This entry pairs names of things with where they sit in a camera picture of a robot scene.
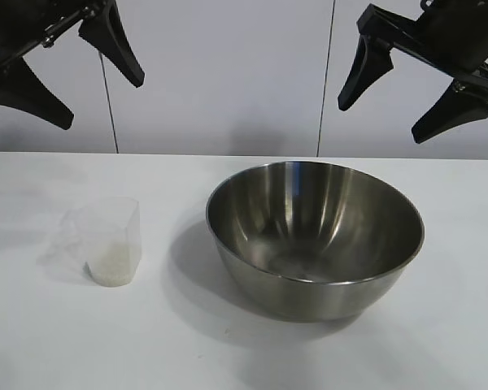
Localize stainless steel mixing bowl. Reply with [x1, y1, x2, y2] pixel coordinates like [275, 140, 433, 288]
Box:
[205, 161, 426, 324]

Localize clear plastic measuring cup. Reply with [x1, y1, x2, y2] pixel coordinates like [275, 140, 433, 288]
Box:
[50, 197, 142, 288]

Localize white rice grains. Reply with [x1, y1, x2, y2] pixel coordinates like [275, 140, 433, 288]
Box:
[85, 239, 137, 288]

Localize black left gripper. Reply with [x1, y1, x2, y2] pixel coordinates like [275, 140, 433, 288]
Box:
[0, 0, 146, 131]

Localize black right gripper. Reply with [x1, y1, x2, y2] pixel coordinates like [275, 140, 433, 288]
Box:
[337, 0, 488, 144]

